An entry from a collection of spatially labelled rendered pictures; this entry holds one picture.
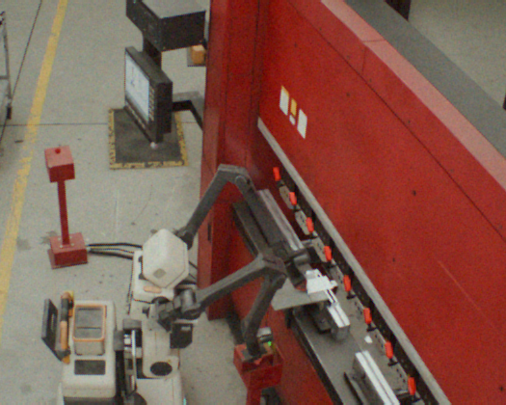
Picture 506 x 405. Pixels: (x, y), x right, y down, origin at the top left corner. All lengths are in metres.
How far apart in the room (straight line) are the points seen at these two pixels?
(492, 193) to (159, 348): 1.83
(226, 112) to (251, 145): 0.26
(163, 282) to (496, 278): 1.48
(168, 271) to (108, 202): 2.60
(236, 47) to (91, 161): 2.61
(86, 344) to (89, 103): 3.70
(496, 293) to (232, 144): 2.11
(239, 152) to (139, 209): 1.69
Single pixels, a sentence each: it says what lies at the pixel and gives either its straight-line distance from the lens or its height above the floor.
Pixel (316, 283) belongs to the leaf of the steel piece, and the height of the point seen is 1.00.
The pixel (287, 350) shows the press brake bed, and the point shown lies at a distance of 4.10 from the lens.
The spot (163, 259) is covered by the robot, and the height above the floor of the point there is 1.38.
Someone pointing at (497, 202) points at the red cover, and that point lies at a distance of 2.45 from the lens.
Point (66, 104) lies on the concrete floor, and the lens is 7.13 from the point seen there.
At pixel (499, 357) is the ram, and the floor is 1.79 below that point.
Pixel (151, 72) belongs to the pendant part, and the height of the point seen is 1.60.
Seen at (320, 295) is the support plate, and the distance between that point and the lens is 3.84.
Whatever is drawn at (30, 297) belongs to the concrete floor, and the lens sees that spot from 5.26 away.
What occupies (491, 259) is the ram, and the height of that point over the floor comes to 2.04.
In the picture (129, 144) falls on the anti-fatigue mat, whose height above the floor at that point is 0.01.
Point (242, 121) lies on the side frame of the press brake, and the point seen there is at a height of 1.38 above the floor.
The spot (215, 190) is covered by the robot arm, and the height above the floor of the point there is 1.49.
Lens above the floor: 3.60
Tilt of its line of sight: 37 degrees down
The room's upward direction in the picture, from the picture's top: 5 degrees clockwise
